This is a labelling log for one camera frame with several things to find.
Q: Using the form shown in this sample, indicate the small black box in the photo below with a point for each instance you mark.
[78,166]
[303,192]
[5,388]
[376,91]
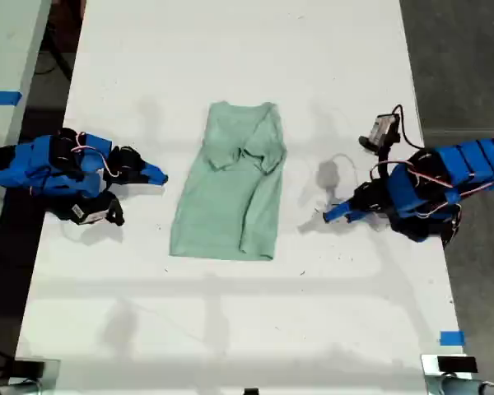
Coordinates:
[28,368]
[457,364]

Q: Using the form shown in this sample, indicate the grey metal pipe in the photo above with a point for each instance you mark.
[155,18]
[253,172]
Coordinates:
[12,388]
[461,387]

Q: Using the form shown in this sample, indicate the black silver camera box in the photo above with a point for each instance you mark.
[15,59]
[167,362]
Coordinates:
[383,128]

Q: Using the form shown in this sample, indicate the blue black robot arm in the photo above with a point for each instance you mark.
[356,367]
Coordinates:
[37,164]
[436,181]

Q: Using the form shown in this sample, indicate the black camera box with label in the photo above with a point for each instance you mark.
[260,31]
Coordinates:
[88,210]

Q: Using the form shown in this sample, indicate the pale green T-shirt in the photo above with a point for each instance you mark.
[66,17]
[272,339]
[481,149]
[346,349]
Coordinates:
[230,189]

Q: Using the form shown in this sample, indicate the white side table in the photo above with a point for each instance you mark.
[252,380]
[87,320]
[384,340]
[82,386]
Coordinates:
[4,45]

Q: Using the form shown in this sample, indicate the black camera stalk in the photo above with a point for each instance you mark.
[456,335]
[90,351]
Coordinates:
[385,150]
[116,210]

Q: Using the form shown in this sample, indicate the metal table clamp bracket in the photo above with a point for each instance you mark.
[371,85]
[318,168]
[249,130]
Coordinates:
[51,372]
[429,366]

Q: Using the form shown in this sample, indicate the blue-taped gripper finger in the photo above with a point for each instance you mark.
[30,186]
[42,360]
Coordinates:
[153,181]
[155,170]
[339,209]
[342,217]

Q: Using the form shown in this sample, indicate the short blue tape strip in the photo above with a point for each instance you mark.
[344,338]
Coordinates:
[452,338]

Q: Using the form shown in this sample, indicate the small black object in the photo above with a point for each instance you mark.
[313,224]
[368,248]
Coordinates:
[251,391]

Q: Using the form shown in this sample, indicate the long blue tape strip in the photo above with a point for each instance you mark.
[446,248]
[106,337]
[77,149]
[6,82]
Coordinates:
[2,98]

